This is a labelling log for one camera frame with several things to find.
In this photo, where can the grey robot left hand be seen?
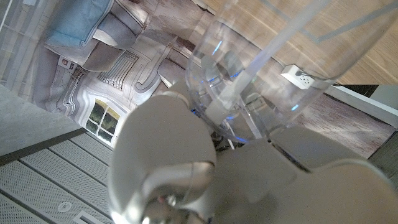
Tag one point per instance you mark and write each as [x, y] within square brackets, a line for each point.
[248, 186]

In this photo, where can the clear dispenser bottle black pump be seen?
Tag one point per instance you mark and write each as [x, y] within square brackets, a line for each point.
[280, 62]

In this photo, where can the white power strip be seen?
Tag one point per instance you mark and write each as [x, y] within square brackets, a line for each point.
[297, 76]

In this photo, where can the printed sofa backdrop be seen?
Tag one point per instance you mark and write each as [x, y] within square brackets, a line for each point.
[93, 62]

